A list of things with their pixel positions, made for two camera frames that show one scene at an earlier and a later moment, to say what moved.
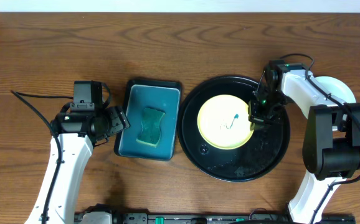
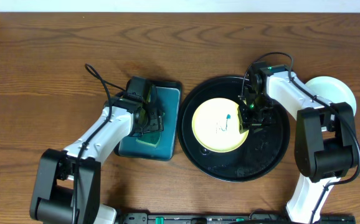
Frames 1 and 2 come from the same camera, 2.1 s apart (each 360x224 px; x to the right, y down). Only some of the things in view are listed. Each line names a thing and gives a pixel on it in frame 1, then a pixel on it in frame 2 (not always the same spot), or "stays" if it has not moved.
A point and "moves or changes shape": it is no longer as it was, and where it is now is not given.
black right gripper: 254,115 to 248,123
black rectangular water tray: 152,107 stays
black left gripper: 118,120 to 154,121
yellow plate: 223,122 moves or changes shape
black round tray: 263,150 stays
